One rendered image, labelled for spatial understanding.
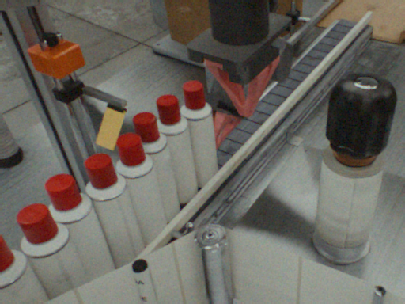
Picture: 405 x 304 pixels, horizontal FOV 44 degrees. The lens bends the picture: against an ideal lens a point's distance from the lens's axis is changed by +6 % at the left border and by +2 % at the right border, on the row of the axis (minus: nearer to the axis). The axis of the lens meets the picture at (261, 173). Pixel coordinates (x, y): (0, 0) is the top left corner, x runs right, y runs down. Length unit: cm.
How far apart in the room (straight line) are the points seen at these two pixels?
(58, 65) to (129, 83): 64
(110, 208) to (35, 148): 49
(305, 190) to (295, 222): 8
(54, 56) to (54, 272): 26
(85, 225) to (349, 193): 35
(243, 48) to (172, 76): 84
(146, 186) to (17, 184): 42
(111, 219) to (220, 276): 19
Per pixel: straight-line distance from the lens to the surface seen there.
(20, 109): 290
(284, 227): 80
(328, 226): 71
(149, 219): 75
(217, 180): 84
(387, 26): 153
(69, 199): 64
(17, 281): 62
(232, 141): 97
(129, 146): 66
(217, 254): 55
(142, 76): 131
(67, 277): 66
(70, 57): 67
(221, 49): 47
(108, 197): 66
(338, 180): 64
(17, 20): 70
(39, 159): 111
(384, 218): 84
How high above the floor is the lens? 149
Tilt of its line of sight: 43 degrees down
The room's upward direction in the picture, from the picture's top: 1 degrees counter-clockwise
